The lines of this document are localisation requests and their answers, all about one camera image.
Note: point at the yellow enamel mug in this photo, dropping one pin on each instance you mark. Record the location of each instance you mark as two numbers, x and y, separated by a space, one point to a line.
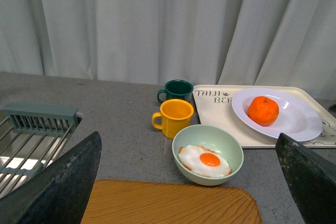
174 115

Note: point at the light green bowl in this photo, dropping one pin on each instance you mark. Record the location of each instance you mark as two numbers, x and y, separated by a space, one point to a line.
214 139

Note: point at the orange mandarin fruit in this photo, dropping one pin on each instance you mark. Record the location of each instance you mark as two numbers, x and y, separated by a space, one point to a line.
263 111

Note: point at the dark green enamel mug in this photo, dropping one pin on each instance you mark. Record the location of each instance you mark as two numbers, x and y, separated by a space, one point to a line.
176 89

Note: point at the fake fried egg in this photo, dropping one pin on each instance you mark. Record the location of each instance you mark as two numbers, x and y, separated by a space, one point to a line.
203 161

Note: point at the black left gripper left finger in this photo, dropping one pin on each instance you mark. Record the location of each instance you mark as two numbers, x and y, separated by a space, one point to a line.
60 192

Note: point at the white round plate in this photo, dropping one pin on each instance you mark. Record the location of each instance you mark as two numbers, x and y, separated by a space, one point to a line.
296 118

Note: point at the grey-green dish drying rack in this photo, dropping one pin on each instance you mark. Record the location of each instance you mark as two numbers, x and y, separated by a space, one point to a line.
32 137

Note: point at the wooden cutting board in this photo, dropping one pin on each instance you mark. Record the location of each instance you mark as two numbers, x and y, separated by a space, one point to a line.
117 201

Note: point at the beige bear serving tray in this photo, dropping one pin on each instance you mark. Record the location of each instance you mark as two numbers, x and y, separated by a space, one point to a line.
214 107

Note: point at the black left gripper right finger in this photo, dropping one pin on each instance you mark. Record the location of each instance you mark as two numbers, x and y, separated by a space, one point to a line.
310 179

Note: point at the white curtain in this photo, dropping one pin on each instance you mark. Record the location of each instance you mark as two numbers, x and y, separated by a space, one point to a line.
244 42

